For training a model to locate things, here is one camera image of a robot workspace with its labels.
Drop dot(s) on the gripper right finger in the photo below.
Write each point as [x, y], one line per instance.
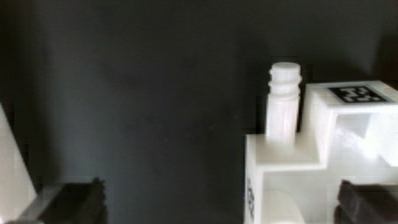
[369, 204]

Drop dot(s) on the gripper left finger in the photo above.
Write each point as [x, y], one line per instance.
[69, 204]

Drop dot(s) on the white chair seat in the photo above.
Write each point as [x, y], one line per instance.
[293, 147]

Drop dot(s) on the white front fence rail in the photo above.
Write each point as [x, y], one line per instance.
[17, 187]

